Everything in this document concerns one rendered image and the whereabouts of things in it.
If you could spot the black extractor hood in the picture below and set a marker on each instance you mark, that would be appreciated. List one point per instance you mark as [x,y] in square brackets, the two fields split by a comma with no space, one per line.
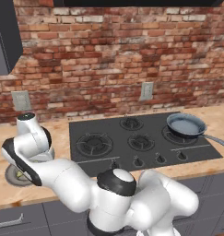
[138,2]

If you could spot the black hob knob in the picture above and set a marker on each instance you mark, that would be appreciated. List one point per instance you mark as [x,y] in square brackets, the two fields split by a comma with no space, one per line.
[137,161]
[182,155]
[114,165]
[160,158]

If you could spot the grey round plate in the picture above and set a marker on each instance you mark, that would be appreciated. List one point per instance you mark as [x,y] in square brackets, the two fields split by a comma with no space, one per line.
[12,179]

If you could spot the dark blue frying pan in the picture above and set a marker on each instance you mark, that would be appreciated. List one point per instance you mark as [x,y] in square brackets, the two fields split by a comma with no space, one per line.
[185,126]

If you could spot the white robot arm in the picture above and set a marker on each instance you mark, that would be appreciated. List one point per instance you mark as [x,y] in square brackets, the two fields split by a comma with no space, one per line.
[73,184]

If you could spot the black hob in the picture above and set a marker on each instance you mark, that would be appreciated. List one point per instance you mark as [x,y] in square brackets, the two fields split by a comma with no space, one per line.
[116,153]

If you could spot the yellow butter stick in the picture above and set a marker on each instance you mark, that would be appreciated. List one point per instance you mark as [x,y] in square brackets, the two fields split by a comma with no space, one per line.
[19,175]

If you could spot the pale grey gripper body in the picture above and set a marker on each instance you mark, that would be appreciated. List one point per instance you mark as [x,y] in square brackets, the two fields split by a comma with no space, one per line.
[44,155]

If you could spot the grey wall socket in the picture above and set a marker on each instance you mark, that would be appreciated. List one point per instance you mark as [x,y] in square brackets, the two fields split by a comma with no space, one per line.
[146,91]
[21,100]

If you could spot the dark grey cupboard door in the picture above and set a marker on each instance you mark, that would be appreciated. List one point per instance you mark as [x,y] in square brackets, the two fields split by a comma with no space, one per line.
[62,219]

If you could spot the dark grey wall cupboard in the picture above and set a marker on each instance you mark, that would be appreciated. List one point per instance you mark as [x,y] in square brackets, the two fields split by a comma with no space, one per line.
[4,37]

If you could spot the dark grey drawer front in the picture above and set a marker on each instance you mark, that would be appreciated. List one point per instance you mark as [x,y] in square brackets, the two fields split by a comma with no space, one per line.
[221,182]
[194,186]
[21,226]

